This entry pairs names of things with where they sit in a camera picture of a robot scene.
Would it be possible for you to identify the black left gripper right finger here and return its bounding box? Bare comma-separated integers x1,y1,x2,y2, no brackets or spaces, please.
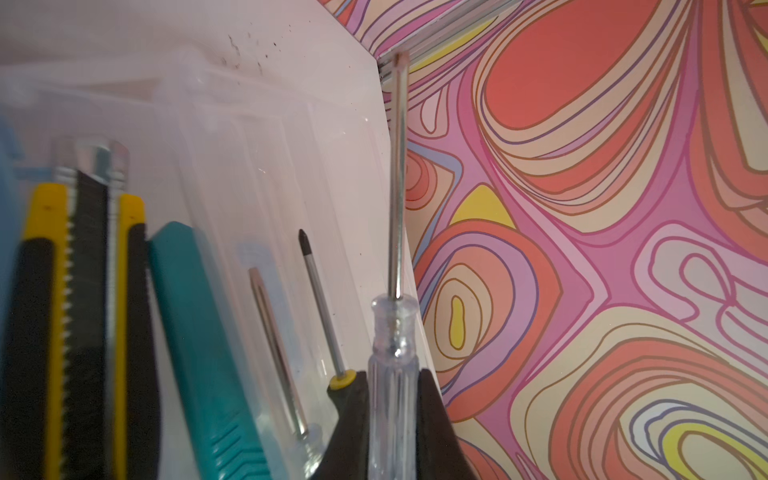
416,369,475,480

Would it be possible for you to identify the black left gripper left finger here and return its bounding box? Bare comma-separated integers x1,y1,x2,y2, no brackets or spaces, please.
312,370,370,480

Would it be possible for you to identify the thin red precision screwdriver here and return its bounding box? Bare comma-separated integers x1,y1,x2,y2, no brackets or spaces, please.
248,267,323,479

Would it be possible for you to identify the yellow black screwdriver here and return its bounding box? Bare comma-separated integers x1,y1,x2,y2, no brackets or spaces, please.
298,229,357,416

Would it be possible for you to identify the silver small screwdriver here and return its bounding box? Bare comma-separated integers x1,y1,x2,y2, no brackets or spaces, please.
367,51,419,479

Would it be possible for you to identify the teal utility knife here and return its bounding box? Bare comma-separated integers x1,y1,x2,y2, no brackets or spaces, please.
148,222,272,479

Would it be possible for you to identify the yellow black utility knife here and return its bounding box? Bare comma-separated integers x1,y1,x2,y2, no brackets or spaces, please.
1,136,161,479

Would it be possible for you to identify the light blue plastic tool box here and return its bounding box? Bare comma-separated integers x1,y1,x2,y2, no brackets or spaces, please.
0,117,23,334

